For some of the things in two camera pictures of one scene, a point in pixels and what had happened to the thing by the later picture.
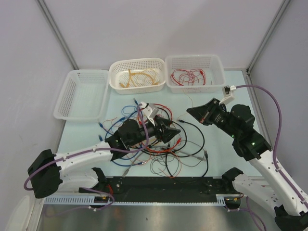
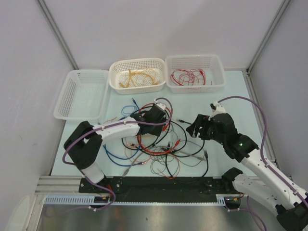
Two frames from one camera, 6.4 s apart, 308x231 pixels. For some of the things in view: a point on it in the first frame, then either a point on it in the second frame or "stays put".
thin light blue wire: [127, 114] stays put
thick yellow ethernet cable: [127, 84] stays put
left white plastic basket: [84, 96] stays put
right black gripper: [203, 113] to [201, 121]
